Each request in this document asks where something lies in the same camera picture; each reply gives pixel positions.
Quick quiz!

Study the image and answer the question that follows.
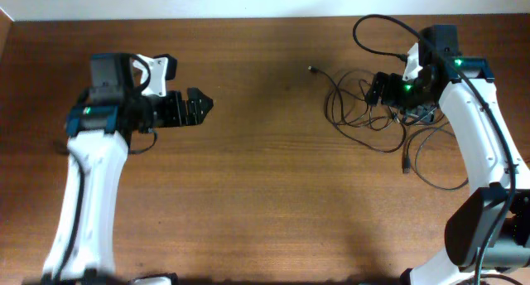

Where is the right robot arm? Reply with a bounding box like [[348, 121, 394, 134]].
[[365, 25, 529, 284]]

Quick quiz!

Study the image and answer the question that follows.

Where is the thin black usb cable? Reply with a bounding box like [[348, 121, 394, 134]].
[[401, 121, 471, 191]]

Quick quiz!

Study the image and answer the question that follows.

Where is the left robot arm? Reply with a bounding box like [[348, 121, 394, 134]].
[[39, 53, 214, 284]]

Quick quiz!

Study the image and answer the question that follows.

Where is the right camera black cable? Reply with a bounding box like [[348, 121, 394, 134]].
[[352, 14, 530, 285]]

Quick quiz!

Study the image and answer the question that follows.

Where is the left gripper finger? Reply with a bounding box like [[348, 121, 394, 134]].
[[186, 99, 214, 126], [186, 88, 214, 105]]

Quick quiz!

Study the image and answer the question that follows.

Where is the left camera black cable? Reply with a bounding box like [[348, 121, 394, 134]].
[[49, 52, 159, 285]]

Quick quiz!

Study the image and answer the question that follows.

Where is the thick black usb cable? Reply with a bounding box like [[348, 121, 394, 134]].
[[388, 102, 446, 128]]

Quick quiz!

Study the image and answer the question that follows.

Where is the camera black cable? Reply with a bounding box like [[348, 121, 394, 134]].
[[352, 14, 530, 285], [49, 52, 159, 285]]

